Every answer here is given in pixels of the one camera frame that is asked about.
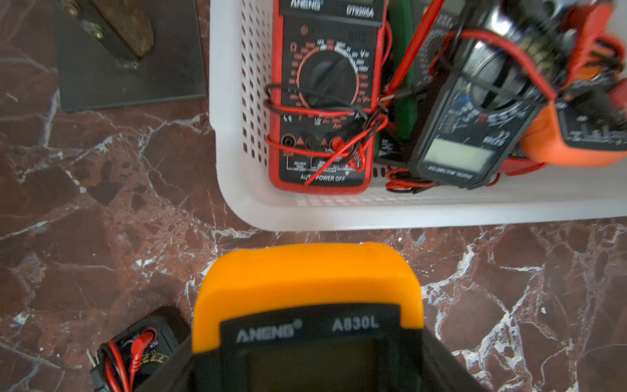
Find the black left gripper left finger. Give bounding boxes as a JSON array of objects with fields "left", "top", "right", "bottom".
[{"left": 137, "top": 337, "right": 194, "bottom": 392}]

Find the yellow ANENG multimeter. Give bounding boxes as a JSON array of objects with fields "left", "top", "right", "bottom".
[{"left": 191, "top": 243, "right": 426, "bottom": 391}]

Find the white plastic perforated basket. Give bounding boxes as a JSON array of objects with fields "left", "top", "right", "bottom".
[{"left": 209, "top": 1, "right": 626, "bottom": 231}]

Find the red ANENG DT9205A multimeter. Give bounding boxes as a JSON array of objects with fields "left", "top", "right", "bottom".
[{"left": 265, "top": 1, "right": 391, "bottom": 195}]

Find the orange multimeter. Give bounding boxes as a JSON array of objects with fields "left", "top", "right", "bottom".
[{"left": 520, "top": 1, "right": 626, "bottom": 167}]

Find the small black clamp multimeter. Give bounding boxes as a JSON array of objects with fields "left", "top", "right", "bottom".
[{"left": 88, "top": 306, "right": 190, "bottom": 391}]

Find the large green multimeter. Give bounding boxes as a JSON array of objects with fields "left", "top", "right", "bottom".
[{"left": 377, "top": 1, "right": 423, "bottom": 164}]

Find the small black multimeter front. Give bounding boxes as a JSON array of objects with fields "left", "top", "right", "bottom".
[{"left": 384, "top": 1, "right": 561, "bottom": 193}]

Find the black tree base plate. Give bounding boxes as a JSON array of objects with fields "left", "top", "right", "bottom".
[{"left": 52, "top": 1, "right": 207, "bottom": 112}]

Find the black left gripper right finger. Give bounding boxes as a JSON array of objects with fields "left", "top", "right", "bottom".
[{"left": 422, "top": 329, "right": 487, "bottom": 392}]

